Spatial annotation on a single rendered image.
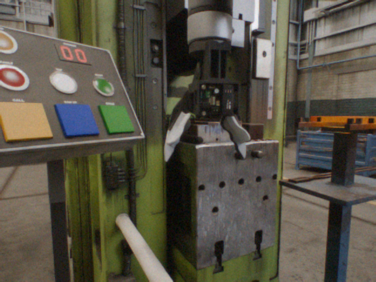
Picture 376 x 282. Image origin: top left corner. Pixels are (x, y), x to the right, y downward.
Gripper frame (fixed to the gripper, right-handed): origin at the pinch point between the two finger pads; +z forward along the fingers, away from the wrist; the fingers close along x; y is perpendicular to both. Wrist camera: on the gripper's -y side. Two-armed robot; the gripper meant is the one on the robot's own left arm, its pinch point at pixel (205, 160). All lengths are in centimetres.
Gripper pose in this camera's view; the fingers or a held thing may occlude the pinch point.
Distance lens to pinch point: 48.3
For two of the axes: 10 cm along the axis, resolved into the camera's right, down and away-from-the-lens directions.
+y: 2.3, 1.2, -9.7
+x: 9.7, -0.3, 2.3
